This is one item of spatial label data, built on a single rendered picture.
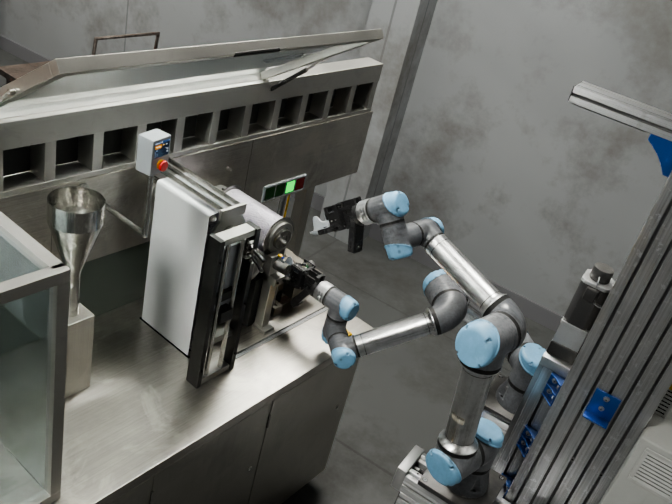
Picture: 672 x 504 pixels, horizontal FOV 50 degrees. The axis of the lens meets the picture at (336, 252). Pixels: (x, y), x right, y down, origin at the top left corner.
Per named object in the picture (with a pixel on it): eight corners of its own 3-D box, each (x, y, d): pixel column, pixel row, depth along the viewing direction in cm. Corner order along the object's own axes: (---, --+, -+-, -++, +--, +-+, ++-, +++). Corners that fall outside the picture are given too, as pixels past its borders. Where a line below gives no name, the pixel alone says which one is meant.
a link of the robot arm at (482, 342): (480, 477, 216) (526, 323, 192) (449, 499, 206) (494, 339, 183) (449, 454, 223) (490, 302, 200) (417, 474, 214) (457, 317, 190)
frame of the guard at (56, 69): (59, 97, 139) (47, 59, 138) (-53, 147, 176) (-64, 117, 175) (391, 52, 223) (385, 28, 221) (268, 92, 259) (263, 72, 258)
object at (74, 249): (60, 408, 206) (67, 239, 177) (32, 381, 213) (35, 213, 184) (102, 387, 216) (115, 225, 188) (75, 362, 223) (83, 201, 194)
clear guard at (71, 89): (63, 69, 143) (62, 67, 143) (-39, 120, 176) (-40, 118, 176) (372, 37, 220) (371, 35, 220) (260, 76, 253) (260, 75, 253)
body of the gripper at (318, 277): (304, 257, 254) (329, 274, 249) (299, 277, 259) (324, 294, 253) (289, 263, 249) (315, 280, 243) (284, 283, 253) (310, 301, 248)
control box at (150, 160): (154, 179, 184) (158, 143, 179) (134, 169, 186) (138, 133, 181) (172, 171, 190) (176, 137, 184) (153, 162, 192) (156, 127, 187)
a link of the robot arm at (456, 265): (550, 322, 200) (436, 205, 221) (528, 333, 193) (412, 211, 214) (528, 348, 207) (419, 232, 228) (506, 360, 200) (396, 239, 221)
